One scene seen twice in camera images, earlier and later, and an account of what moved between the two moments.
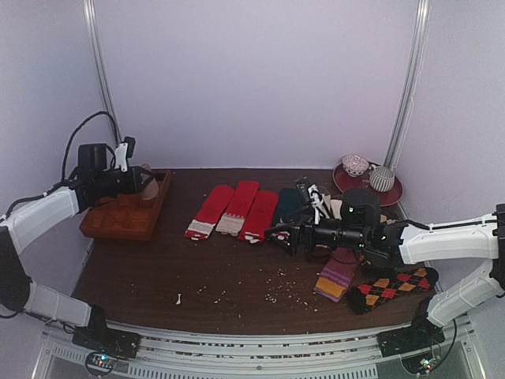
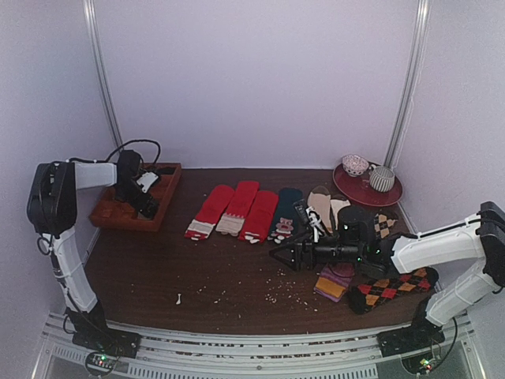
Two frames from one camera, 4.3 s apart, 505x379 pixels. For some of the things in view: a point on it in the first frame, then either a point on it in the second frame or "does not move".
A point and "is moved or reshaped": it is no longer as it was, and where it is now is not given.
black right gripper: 296,238 -> 302,257
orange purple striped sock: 335,275 does not move
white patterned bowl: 354,165 does not move
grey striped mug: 381,178 does not move
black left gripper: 135,179 -> 142,205
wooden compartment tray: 127,216 is moved or reshaped
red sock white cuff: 210,212 does not move
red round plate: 345,181 does not move
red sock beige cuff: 235,214 does not move
